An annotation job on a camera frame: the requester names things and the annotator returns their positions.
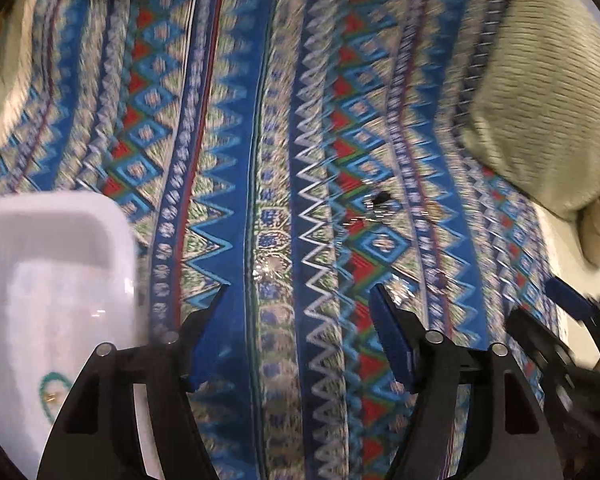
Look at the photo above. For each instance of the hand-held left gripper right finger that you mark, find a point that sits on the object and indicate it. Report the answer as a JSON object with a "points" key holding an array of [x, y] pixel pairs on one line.
{"points": [[392, 332]]}

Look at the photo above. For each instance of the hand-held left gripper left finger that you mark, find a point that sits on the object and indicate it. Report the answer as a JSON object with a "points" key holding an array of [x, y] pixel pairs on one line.
{"points": [[204, 330]]}

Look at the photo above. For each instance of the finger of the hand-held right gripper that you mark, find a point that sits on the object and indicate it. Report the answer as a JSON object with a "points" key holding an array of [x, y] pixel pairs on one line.
{"points": [[570, 297], [540, 340]]}

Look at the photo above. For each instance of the white plastic container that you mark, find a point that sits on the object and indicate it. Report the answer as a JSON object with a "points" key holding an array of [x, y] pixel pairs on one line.
{"points": [[45, 280]]}

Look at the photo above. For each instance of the dark bead earring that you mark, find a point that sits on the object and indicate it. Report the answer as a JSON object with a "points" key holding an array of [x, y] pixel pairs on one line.
{"points": [[438, 279]]}

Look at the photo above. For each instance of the black earring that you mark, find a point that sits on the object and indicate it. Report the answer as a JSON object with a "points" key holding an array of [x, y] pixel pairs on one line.
{"points": [[381, 198]]}

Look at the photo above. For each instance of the beige ribbed pillow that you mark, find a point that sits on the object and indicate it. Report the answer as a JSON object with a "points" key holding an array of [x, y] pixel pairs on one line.
{"points": [[550, 90]]}

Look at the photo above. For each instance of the blue patterned blanket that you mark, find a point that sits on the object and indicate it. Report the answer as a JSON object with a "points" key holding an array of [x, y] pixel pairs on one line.
{"points": [[280, 125]]}

